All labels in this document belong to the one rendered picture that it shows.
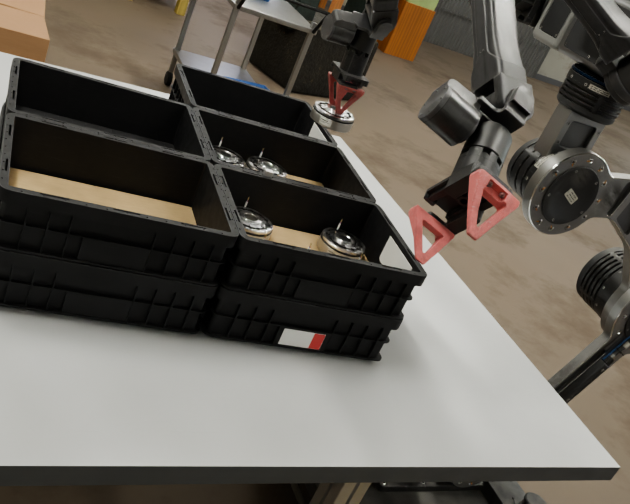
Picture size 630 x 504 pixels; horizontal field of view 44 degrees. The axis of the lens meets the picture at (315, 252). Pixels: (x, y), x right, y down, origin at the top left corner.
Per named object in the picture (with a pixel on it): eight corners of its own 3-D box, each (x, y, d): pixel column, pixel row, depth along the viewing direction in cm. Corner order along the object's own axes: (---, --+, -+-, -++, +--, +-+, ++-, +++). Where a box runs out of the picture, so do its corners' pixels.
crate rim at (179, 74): (305, 109, 225) (308, 102, 224) (336, 154, 201) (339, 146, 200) (172, 70, 208) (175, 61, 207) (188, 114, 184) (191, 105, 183)
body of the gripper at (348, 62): (341, 82, 176) (354, 51, 173) (329, 67, 185) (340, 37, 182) (366, 89, 179) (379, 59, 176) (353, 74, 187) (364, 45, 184)
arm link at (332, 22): (396, 24, 170) (387, -2, 174) (351, 10, 164) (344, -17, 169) (367, 63, 178) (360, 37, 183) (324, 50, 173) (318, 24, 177)
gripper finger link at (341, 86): (328, 114, 180) (342, 76, 176) (319, 102, 186) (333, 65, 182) (353, 121, 183) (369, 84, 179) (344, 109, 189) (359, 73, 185)
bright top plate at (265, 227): (266, 214, 166) (267, 212, 166) (276, 239, 158) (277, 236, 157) (222, 203, 162) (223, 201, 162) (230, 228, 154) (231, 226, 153)
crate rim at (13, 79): (188, 114, 184) (191, 105, 183) (208, 171, 160) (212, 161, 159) (10, 65, 167) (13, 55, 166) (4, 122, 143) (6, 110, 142)
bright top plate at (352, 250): (357, 235, 175) (358, 233, 175) (369, 259, 167) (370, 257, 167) (317, 225, 171) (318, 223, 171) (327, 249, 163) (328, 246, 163)
